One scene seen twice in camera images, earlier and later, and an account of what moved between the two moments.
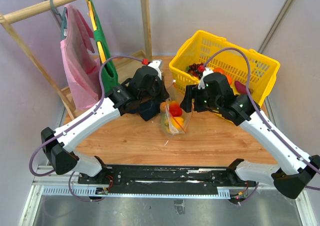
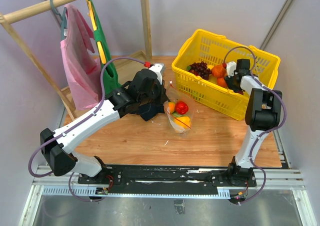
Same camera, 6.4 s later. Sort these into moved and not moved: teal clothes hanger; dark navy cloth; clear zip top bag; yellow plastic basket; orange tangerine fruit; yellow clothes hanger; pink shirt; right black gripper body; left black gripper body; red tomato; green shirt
Moved: orange tangerine fruit; clear zip top bag; red tomato; right black gripper body
Not moved: yellow plastic basket; yellow clothes hanger; left black gripper body; pink shirt; dark navy cloth; green shirt; teal clothes hanger
